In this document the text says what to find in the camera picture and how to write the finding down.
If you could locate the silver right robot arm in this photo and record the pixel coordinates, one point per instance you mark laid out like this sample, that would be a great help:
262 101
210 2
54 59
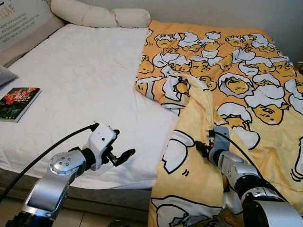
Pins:
270 213

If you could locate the large grey patterned cushion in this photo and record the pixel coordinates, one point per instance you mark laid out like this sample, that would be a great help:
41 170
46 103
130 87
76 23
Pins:
19 19

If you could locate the dark red cover book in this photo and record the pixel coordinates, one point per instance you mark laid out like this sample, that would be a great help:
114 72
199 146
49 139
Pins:
19 104

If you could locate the small grey pillow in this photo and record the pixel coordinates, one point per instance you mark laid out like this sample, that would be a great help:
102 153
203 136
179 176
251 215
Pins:
5 75

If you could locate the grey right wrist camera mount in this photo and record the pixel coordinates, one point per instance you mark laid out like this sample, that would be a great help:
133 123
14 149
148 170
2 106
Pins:
220 142

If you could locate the white mattress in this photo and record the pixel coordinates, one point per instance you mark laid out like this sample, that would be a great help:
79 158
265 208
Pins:
85 85

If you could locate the yellow cartoon egg quilt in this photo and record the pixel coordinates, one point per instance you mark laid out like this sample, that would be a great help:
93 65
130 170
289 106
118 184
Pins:
236 61

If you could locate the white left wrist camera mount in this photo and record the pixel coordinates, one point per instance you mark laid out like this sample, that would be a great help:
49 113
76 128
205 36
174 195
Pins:
102 142

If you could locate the beige bolster pillow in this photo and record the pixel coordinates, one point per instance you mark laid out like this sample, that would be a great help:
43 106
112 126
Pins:
94 16

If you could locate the grey bed base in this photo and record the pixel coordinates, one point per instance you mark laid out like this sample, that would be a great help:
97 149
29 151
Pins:
94 196

